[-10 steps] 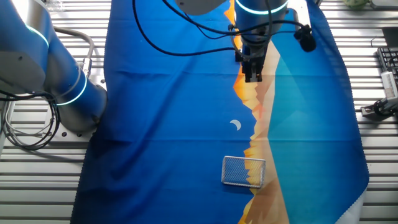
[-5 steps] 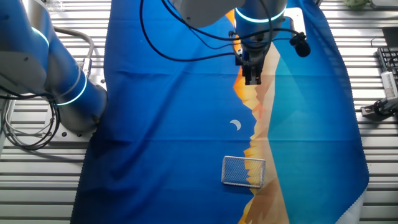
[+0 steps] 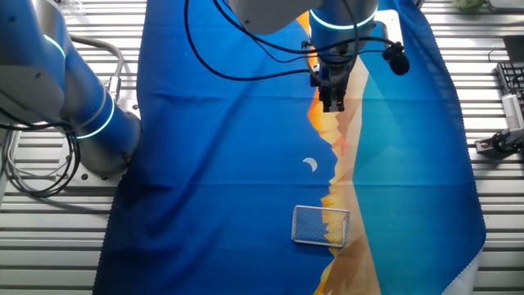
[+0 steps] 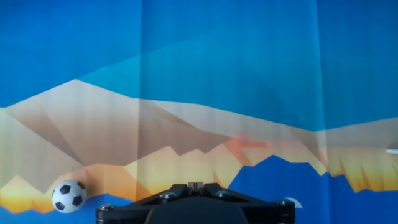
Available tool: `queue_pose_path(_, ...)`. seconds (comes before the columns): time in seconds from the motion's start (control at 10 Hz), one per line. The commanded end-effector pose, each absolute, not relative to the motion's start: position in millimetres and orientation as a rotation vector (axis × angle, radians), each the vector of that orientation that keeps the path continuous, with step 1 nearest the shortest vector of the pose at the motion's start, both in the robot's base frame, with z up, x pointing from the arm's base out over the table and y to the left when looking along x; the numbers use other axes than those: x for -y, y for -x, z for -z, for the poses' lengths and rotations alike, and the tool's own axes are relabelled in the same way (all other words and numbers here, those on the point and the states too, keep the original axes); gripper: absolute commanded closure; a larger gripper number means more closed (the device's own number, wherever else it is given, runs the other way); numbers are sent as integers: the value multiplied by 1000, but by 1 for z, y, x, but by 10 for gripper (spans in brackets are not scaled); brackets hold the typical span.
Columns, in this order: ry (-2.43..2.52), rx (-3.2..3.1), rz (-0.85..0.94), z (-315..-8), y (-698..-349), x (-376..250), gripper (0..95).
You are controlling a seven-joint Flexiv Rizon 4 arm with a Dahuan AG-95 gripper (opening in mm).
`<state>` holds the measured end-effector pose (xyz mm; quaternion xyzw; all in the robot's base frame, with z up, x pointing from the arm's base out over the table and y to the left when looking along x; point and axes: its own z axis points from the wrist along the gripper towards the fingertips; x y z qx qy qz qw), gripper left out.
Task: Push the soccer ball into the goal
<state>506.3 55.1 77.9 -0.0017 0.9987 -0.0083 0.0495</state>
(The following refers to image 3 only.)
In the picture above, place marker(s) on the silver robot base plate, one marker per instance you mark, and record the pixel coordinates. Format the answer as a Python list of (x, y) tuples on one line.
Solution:
[(94, 180)]

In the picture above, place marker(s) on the silver fixed depth camera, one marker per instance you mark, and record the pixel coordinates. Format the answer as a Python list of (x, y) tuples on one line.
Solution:
[(511, 112)]

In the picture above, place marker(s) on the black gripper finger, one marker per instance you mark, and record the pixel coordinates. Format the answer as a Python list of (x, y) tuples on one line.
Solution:
[(327, 102), (338, 102)]

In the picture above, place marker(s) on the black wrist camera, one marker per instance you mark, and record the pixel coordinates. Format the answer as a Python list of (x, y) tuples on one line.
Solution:
[(397, 61)]

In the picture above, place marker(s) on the dark grey box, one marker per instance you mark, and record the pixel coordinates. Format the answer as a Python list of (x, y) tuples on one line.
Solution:
[(513, 49)]

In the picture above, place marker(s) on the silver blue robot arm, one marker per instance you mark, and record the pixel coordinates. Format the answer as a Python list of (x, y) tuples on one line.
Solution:
[(41, 61)]

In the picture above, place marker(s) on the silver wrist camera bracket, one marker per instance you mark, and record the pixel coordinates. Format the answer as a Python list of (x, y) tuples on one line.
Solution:
[(391, 24)]

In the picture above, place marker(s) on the black keyboard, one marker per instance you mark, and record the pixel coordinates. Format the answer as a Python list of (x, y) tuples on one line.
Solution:
[(511, 75)]

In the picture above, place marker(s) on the green object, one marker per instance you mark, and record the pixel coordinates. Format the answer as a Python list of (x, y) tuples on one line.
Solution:
[(468, 5)]

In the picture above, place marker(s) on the blue printed mountain cloth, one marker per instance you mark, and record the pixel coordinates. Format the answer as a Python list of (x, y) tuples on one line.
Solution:
[(245, 164)]

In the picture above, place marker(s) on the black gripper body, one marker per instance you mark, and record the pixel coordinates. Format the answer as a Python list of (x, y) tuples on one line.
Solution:
[(331, 84)]

